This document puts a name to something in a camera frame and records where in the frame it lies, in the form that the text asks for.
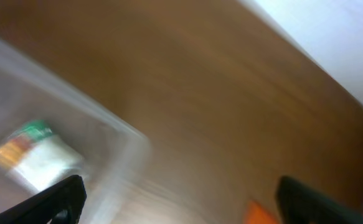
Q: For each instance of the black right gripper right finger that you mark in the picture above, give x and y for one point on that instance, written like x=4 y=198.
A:
x=299 y=204

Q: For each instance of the pack of coloured bits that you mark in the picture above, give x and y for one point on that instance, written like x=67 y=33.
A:
x=36 y=157

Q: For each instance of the orange scraper wooden handle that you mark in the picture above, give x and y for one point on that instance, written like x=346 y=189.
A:
x=257 y=214

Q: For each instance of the clear plastic container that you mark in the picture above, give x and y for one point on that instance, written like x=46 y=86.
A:
x=114 y=153

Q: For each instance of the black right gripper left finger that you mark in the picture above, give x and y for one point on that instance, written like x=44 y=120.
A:
x=61 y=203

